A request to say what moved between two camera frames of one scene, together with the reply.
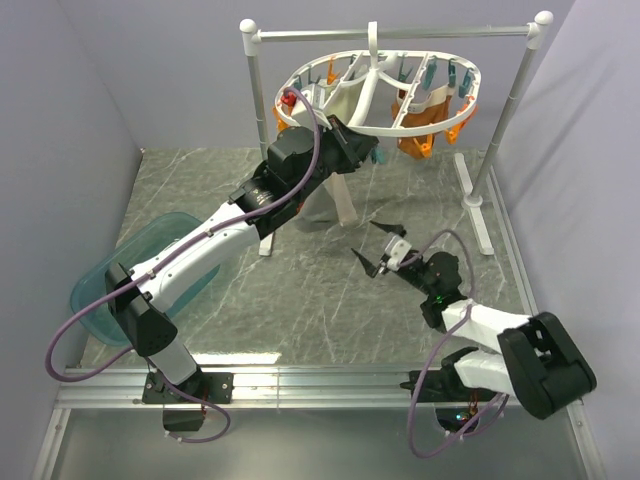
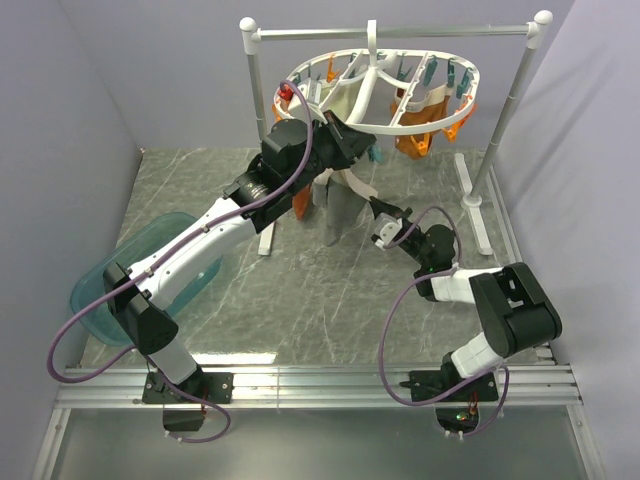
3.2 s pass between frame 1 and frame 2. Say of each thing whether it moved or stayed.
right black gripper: moved
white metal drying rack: stayed
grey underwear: moved
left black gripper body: stayed
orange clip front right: stayed
